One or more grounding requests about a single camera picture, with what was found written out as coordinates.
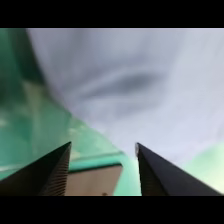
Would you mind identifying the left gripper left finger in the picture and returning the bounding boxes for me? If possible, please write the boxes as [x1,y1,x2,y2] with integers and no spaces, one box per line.
[0,141,73,197]

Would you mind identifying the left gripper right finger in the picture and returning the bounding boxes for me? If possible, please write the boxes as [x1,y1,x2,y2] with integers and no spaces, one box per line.
[134,142,223,197]

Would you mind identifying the white garment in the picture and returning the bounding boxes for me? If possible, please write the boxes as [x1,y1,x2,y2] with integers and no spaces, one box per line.
[26,27,224,168]

